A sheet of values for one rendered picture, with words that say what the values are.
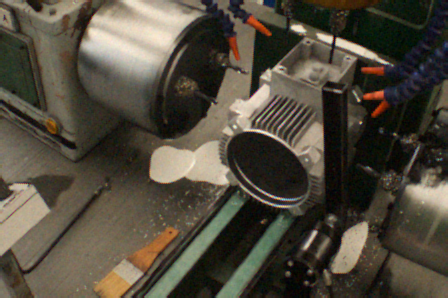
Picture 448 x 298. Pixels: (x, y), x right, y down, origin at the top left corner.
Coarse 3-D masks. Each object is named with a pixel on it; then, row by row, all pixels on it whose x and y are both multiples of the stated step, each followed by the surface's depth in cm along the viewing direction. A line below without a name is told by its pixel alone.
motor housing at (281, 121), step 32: (256, 96) 93; (256, 128) 83; (288, 128) 82; (320, 128) 87; (352, 128) 91; (224, 160) 92; (256, 160) 97; (288, 160) 100; (256, 192) 93; (288, 192) 93; (320, 192) 85
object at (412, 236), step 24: (432, 120) 78; (408, 144) 87; (432, 144) 74; (360, 168) 83; (408, 168) 77; (432, 168) 73; (408, 192) 74; (432, 192) 72; (408, 216) 74; (432, 216) 73; (384, 240) 79; (408, 240) 76; (432, 240) 74; (432, 264) 77
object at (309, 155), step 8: (352, 88) 93; (352, 96) 93; (360, 96) 94; (232, 120) 86; (240, 120) 85; (248, 120) 86; (232, 128) 86; (240, 128) 85; (312, 144) 82; (304, 152) 81; (312, 152) 81; (304, 160) 82; (312, 160) 81; (232, 176) 93; (232, 184) 94; (288, 208) 90; (296, 208) 89; (304, 208) 89
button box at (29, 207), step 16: (16, 192) 72; (32, 192) 72; (0, 208) 69; (16, 208) 69; (32, 208) 71; (48, 208) 73; (0, 224) 67; (16, 224) 69; (32, 224) 71; (0, 240) 67; (16, 240) 69; (0, 256) 67
